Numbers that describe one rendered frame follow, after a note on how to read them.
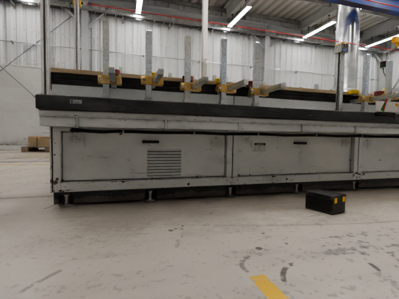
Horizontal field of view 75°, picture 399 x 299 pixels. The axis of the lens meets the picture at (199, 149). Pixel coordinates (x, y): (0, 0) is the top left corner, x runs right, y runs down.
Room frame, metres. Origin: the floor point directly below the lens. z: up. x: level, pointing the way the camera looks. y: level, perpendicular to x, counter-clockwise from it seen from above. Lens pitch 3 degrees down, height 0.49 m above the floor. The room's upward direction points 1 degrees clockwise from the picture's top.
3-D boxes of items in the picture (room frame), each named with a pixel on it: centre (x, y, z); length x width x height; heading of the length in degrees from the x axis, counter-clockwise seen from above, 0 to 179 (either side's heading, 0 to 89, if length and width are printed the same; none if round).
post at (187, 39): (1.71, 0.09, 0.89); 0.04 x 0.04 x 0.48; 17
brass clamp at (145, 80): (1.65, 0.30, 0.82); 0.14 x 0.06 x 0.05; 107
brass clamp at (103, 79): (1.58, 0.54, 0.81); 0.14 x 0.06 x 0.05; 107
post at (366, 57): (2.15, -1.35, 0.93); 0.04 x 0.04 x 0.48; 17
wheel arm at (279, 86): (1.82, -0.44, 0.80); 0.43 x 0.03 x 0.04; 17
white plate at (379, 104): (2.19, -1.57, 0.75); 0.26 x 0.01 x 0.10; 107
